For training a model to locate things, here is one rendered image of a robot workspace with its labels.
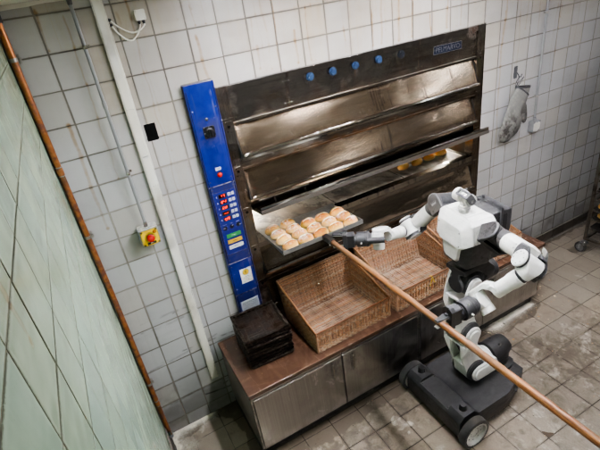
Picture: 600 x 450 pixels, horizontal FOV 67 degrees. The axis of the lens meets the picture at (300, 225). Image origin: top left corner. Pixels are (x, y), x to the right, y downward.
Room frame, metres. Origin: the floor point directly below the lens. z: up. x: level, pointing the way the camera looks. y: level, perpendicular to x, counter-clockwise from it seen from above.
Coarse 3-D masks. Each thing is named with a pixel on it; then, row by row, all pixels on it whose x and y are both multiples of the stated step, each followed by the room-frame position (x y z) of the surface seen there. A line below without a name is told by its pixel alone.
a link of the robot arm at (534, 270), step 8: (528, 264) 1.46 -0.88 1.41; (536, 264) 1.46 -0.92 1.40; (544, 264) 1.48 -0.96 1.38; (512, 272) 1.49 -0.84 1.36; (520, 272) 1.46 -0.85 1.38; (528, 272) 1.44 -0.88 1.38; (536, 272) 1.45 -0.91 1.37; (544, 272) 1.46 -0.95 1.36; (504, 280) 1.49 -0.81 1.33; (512, 280) 1.46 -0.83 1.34; (520, 280) 1.45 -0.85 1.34; (528, 280) 1.45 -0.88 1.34; (536, 280) 1.45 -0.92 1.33; (496, 288) 1.49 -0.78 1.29; (504, 288) 1.47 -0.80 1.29; (512, 288) 1.46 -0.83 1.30
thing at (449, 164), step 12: (468, 156) 3.17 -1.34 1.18; (432, 168) 3.06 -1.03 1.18; (444, 168) 3.06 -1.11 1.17; (396, 180) 2.94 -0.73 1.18; (408, 180) 2.92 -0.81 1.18; (372, 192) 2.81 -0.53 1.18; (384, 192) 2.83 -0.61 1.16; (336, 204) 2.71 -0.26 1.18; (348, 204) 2.70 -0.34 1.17; (264, 240) 2.44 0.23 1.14
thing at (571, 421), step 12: (348, 252) 2.06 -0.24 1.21; (360, 264) 1.94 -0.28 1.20; (396, 288) 1.69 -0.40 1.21; (408, 300) 1.60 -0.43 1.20; (432, 312) 1.50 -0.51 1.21; (444, 324) 1.41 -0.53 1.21; (456, 336) 1.34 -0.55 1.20; (468, 348) 1.28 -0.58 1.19; (480, 348) 1.26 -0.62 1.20; (492, 360) 1.19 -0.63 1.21; (504, 372) 1.13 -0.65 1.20; (516, 384) 1.08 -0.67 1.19; (528, 384) 1.06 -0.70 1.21; (540, 396) 1.01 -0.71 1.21; (552, 408) 0.96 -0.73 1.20; (564, 420) 0.92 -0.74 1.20; (576, 420) 0.90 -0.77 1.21; (588, 432) 0.86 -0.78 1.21
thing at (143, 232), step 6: (150, 222) 2.18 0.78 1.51; (138, 228) 2.14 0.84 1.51; (144, 228) 2.13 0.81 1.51; (150, 228) 2.12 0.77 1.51; (156, 228) 2.13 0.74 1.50; (138, 234) 2.10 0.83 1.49; (144, 234) 2.10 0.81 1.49; (150, 234) 2.11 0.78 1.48; (156, 234) 2.13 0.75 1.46; (144, 240) 2.10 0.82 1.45; (156, 240) 2.12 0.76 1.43; (144, 246) 2.10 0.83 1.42
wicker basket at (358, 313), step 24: (312, 264) 2.53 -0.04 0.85; (288, 288) 2.42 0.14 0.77; (312, 288) 2.48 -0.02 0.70; (336, 288) 2.53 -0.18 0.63; (360, 288) 2.50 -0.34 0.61; (288, 312) 2.30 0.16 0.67; (312, 312) 2.36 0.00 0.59; (336, 312) 2.33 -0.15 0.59; (360, 312) 2.13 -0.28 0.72; (384, 312) 2.21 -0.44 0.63; (312, 336) 2.03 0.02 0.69; (336, 336) 2.05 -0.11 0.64
